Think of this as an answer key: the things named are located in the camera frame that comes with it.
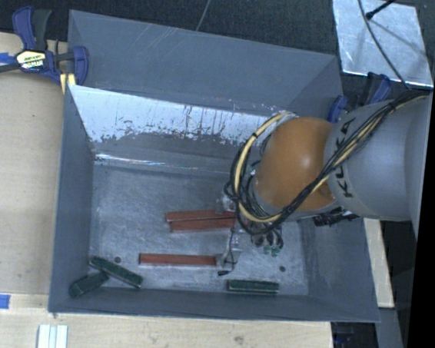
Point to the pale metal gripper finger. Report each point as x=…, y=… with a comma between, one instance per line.
x=226, y=205
x=232, y=257

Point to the red-brown flat block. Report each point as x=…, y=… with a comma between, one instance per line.
x=204, y=226
x=194, y=215
x=177, y=260

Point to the dark green flat block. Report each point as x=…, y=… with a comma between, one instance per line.
x=88, y=284
x=116, y=271
x=253, y=286

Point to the grey metal bin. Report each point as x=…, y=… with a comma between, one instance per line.
x=153, y=201

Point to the pale wood flat board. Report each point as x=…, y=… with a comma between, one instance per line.
x=21, y=187

